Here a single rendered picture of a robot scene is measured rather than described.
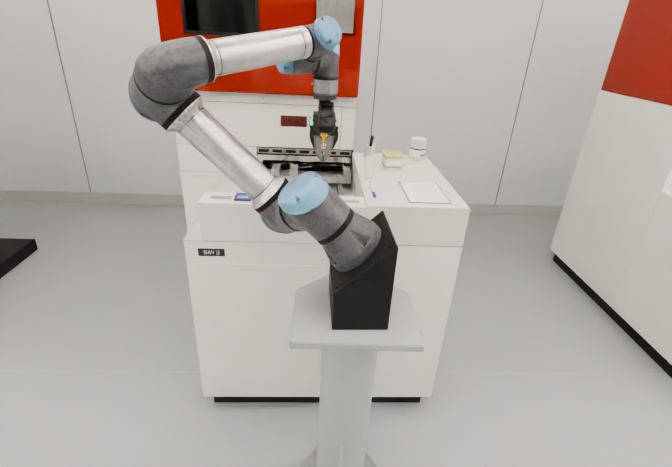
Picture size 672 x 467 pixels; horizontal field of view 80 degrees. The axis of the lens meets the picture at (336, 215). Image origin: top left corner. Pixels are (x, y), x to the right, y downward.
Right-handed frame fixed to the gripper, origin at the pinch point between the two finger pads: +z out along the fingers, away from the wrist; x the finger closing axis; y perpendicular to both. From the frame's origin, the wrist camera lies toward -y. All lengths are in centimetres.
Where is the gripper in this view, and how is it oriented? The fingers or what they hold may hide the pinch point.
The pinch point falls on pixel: (322, 159)
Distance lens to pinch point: 129.9
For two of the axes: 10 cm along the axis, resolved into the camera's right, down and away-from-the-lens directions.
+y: -0.4, -4.3, 9.0
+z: -0.5, 9.0, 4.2
